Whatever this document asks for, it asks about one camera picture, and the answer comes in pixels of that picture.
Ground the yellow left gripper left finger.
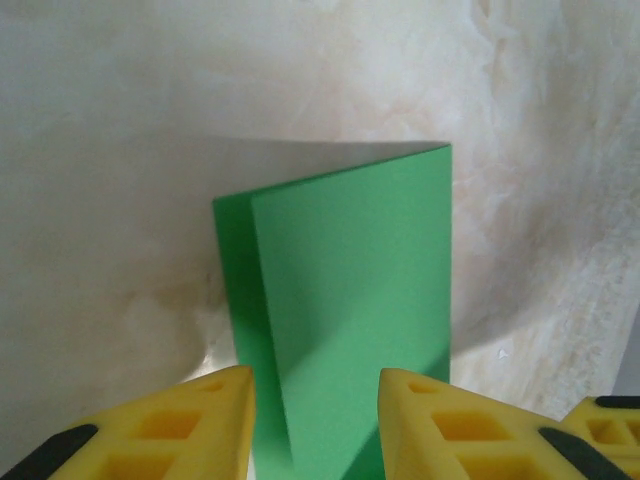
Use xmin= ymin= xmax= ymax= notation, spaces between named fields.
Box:
xmin=0 ymin=364 xmax=257 ymax=480

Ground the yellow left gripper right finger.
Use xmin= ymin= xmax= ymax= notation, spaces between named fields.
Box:
xmin=377 ymin=367 xmax=640 ymax=480

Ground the green paper sheet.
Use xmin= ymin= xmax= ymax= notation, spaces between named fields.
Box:
xmin=212 ymin=143 xmax=454 ymax=480

